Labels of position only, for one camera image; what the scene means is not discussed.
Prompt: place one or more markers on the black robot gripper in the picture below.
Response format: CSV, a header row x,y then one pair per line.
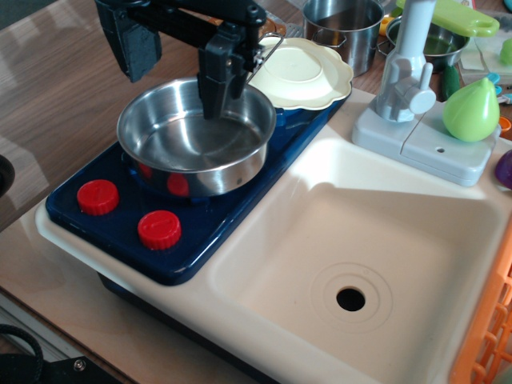
x,y
226,34

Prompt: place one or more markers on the small stainless steel pan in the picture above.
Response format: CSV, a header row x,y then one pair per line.
x,y
177,151

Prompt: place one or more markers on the red stove knob left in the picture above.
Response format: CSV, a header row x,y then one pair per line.
x,y
98,197

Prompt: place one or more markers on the red stove knob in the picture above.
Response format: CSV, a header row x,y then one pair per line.
x,y
159,230
98,197

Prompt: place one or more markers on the red stove knob right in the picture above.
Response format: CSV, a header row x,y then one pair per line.
x,y
159,230

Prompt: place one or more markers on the dark blue toy stove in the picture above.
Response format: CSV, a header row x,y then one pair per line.
x,y
206,222

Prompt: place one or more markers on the cream toy sink unit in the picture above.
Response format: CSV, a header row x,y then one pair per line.
x,y
352,269

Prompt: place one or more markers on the cream scalloped plastic plate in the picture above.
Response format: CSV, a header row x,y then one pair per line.
x,y
300,74

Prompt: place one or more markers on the tall stainless steel pot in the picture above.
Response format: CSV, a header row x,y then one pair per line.
x,y
350,27

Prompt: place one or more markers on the grey toy faucet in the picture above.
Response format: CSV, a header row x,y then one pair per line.
x,y
404,121

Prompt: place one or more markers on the small stainless steel bowl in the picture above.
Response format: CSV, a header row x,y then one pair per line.
x,y
443,48

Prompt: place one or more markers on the dark green toy cucumber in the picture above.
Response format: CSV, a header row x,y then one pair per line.
x,y
450,82

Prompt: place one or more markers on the lime green cutting board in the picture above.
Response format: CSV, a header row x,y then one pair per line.
x,y
450,15

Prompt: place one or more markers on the green plastic pear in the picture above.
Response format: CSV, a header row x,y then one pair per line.
x,y
471,114

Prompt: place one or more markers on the purple plastic toy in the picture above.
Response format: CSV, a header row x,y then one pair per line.
x,y
503,170

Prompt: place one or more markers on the orange plastic basket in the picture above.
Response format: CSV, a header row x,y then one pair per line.
x,y
486,350

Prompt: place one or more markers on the black metal bracket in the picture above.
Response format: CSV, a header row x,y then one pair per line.
x,y
75,370

